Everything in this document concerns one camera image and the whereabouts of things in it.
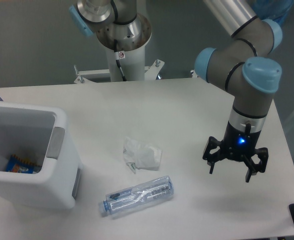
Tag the blue snack wrapper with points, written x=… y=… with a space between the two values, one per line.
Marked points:
x=23 y=166

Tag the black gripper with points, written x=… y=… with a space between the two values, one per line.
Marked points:
x=239 y=145

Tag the crumpled clear plastic bag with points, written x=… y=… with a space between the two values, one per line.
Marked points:
x=140 y=155

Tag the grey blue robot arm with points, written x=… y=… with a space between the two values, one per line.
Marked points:
x=242 y=69

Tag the white plastic trash can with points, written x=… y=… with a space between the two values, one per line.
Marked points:
x=39 y=134

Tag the crushed clear plastic bottle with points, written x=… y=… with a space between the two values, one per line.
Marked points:
x=138 y=197

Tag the blue water jug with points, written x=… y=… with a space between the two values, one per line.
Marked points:
x=276 y=10

